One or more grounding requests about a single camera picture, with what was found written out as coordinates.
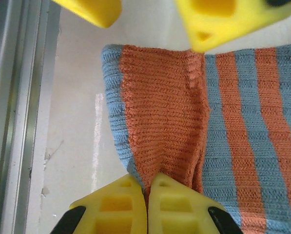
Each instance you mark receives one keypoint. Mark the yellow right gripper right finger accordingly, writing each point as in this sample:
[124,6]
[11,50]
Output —
[174,209]

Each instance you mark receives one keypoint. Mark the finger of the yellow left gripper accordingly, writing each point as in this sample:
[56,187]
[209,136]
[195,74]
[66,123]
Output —
[94,11]
[220,22]

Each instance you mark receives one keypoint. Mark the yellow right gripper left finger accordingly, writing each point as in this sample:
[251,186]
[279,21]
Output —
[121,209]

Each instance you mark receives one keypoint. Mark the blue orange green striped sock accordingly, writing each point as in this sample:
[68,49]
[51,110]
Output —
[160,109]

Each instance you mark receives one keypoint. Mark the long aluminium base rail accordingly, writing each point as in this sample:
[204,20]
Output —
[13,122]

